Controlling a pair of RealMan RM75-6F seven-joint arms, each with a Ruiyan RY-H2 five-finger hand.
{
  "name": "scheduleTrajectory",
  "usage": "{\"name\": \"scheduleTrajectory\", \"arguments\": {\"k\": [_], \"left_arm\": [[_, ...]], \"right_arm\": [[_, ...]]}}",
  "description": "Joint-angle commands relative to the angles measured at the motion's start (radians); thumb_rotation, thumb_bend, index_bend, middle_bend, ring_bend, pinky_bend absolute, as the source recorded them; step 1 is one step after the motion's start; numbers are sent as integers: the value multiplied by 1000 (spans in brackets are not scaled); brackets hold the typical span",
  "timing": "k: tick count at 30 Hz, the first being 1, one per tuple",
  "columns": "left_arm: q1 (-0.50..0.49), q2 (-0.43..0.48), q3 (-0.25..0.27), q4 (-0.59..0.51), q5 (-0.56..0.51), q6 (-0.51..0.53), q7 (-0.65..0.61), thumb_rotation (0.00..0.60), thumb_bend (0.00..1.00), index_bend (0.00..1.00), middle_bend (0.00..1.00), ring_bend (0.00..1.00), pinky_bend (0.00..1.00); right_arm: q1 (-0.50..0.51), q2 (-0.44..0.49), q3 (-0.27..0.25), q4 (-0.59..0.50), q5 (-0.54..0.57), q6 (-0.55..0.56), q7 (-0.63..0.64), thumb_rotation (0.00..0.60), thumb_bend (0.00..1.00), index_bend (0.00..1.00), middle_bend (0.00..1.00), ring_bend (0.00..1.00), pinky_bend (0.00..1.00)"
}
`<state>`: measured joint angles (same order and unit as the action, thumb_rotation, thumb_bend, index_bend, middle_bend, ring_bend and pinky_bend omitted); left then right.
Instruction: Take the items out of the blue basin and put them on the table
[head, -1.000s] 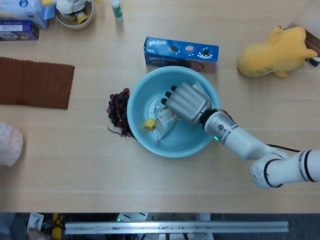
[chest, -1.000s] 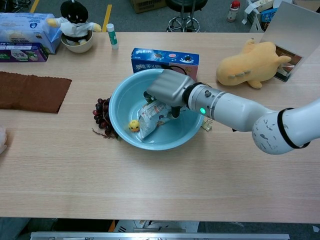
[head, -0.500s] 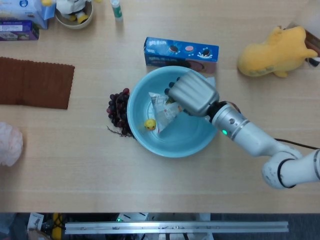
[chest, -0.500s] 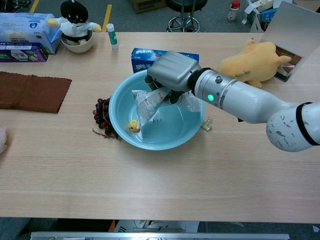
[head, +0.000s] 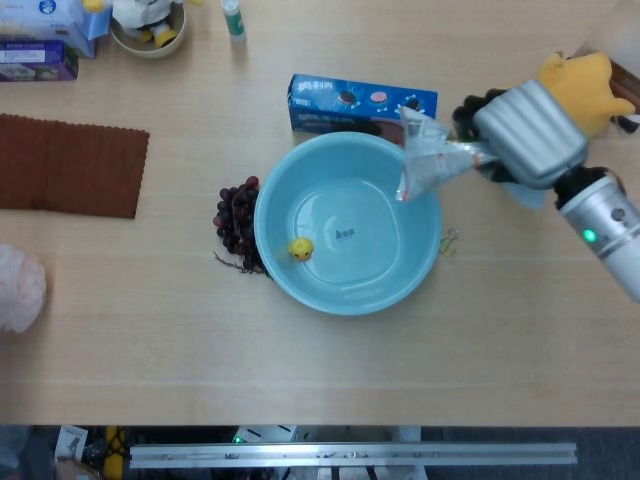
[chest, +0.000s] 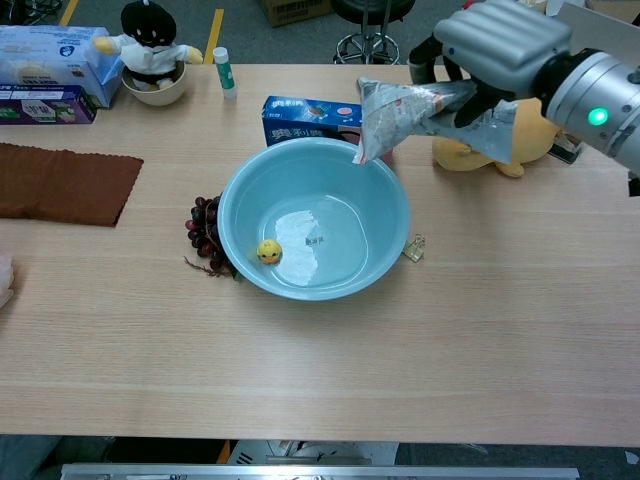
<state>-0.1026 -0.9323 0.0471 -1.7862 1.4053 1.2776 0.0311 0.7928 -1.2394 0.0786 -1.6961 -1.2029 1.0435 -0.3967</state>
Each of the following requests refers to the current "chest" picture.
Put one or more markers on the dark purple grape bunch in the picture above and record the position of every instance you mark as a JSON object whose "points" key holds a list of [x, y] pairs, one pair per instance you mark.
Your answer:
{"points": [[202, 230]]}

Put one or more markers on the aluminium rail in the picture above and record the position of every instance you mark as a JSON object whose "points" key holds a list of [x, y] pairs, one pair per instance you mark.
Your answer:
{"points": [[320, 472]]}

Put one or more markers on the white green glue stick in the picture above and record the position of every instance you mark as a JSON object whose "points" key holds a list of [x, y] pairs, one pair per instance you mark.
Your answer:
{"points": [[225, 75]]}

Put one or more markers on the brown cloth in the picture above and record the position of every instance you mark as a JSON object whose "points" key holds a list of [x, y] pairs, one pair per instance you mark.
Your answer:
{"points": [[65, 185]]}

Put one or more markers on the brown cardboard box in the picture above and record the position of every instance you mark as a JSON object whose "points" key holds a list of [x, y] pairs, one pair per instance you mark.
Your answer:
{"points": [[295, 10]]}

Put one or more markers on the silver snack bag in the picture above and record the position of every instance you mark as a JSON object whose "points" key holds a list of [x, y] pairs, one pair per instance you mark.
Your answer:
{"points": [[390, 115]]}

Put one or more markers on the beige bowl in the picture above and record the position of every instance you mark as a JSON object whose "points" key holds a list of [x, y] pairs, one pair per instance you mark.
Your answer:
{"points": [[155, 95]]}

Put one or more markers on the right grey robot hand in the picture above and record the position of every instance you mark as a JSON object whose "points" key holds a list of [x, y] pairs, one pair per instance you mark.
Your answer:
{"points": [[500, 40]]}

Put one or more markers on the blue cookie box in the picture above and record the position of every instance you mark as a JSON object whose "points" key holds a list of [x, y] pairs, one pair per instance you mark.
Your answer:
{"points": [[300, 120]]}

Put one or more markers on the light blue plastic basin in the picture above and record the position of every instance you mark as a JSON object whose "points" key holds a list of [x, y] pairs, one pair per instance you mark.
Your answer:
{"points": [[300, 190]]}

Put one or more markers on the small yellow rubber duck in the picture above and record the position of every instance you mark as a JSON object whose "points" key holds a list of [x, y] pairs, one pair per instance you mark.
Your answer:
{"points": [[269, 251]]}

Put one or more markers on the purple box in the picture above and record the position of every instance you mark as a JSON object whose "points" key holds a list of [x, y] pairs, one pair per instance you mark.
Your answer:
{"points": [[40, 105]]}

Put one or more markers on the black-headed plush doll white robe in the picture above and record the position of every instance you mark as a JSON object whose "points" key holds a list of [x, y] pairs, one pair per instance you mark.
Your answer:
{"points": [[147, 40]]}

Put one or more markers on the yellow plush toy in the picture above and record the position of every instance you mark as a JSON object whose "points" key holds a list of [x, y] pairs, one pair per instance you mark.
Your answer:
{"points": [[530, 140]]}

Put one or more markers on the gold binder clip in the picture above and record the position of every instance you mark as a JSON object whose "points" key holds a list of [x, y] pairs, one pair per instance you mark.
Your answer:
{"points": [[414, 250]]}

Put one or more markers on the blue tissue pack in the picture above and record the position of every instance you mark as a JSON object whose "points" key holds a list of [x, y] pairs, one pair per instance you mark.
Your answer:
{"points": [[45, 55]]}

